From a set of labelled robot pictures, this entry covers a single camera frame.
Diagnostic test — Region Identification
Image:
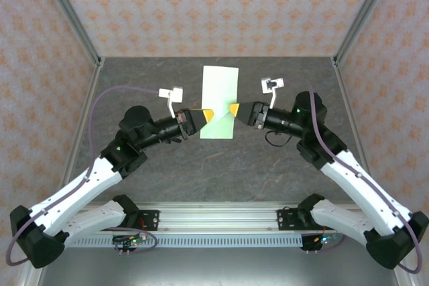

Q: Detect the light green paper sheet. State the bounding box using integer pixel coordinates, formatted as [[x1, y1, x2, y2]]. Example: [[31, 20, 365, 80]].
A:
[[199, 66, 240, 141]]

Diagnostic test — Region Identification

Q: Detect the grey metal sheet panel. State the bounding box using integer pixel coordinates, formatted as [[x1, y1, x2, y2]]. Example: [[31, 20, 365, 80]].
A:
[[38, 247, 402, 286]]

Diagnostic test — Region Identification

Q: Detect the small circuit board with LEDs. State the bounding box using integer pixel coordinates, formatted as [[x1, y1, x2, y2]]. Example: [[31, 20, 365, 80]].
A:
[[303, 234, 340, 247], [112, 234, 148, 247]]

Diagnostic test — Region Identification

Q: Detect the right gripper short black cable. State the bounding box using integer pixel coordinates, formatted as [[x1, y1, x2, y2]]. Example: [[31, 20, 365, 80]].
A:
[[264, 129, 293, 148]]

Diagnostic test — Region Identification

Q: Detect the aluminium side rail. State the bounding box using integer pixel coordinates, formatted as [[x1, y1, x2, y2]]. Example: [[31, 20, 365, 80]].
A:
[[62, 64, 105, 180], [331, 58, 371, 173]]

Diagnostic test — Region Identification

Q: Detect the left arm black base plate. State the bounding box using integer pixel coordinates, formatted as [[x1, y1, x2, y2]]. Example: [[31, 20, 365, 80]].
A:
[[135, 209, 160, 232]]

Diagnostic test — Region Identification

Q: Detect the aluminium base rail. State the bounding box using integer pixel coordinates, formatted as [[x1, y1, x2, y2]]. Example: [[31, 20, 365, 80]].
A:
[[72, 201, 369, 233]]

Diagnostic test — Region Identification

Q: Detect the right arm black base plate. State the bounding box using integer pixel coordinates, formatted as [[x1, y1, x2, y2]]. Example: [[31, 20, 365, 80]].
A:
[[276, 208, 312, 232]]

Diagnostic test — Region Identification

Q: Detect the slotted grey cable duct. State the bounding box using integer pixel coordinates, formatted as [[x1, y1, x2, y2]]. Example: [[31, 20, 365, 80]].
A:
[[68, 235, 304, 248]]

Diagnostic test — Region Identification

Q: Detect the aluminium frame post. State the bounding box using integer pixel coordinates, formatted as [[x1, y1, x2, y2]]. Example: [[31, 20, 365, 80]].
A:
[[331, 0, 400, 66], [35, 0, 103, 68]]

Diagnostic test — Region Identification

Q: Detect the aluminium frame leg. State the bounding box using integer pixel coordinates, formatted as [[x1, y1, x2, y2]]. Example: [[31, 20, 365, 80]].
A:
[[16, 262, 43, 286], [393, 267, 416, 286]]

